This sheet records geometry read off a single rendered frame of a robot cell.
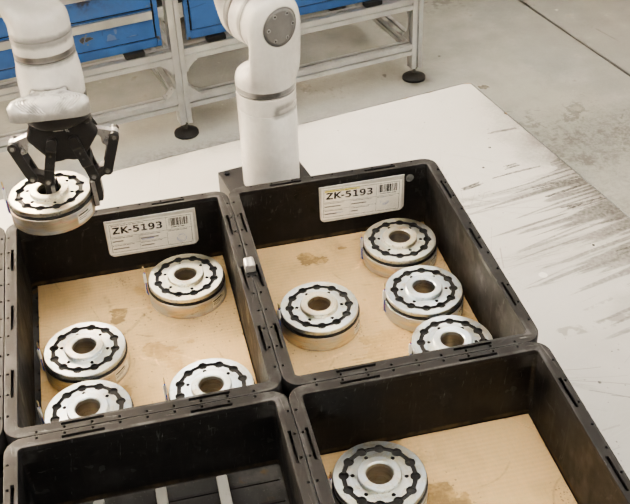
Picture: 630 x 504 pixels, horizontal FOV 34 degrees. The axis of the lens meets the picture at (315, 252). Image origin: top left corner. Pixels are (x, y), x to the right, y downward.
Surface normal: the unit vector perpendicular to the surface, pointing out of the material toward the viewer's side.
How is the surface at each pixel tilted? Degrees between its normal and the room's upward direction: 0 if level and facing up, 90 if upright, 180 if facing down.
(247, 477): 0
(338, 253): 0
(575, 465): 90
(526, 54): 0
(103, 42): 90
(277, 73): 91
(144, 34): 90
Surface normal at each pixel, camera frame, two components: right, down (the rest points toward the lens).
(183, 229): 0.22, 0.58
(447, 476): -0.04, -0.79
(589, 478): -0.97, 0.17
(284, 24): 0.68, 0.46
